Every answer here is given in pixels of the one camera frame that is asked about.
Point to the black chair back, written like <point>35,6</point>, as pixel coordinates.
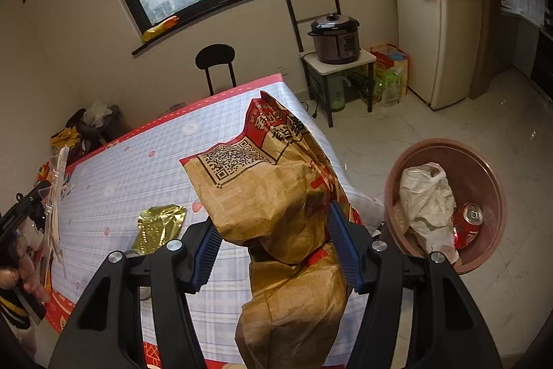
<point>214,57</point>

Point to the dark bag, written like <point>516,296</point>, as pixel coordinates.
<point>110,127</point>

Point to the person's left hand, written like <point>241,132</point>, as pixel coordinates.
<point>26,265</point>

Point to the crumpled white plastic bag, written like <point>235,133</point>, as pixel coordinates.
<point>425,200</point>

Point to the brown plastic trash bin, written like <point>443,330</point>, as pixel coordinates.
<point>479,179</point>

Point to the grey lower kitchen cabinets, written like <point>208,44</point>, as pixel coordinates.
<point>522,44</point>

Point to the red orange snack packet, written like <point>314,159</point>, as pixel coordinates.
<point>45,174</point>

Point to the green electric kettle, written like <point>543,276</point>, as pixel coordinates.
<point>338,92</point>

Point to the clear plastic wrapper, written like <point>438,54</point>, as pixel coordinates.
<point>58,196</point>

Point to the brown printed paper bag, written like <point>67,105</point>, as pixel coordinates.
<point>276,196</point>

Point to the black rack with white shelf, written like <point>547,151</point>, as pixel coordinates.
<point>365,58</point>

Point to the brown electric pressure cooker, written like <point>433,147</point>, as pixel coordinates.
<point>335,40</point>

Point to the yellow snack packet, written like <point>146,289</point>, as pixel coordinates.
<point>160,27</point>

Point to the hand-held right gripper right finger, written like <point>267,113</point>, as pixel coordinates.
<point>343,248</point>

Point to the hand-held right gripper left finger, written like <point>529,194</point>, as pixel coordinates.
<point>203,256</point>

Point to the green white plastic packet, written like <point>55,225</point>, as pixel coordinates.
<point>393,86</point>

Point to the gold foil packet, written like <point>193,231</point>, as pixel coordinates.
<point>157,224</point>

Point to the table with checked tablecloth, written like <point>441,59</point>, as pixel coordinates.
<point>151,161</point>

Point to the yellow black packet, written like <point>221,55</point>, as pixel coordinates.
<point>65,140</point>

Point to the wooden door frame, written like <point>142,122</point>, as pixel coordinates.
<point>488,27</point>

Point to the black integrated stove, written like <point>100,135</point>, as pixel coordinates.
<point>545,62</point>

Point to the cream two-door refrigerator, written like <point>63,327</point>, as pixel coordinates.
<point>449,49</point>

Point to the red soda can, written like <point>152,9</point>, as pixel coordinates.
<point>466,228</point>

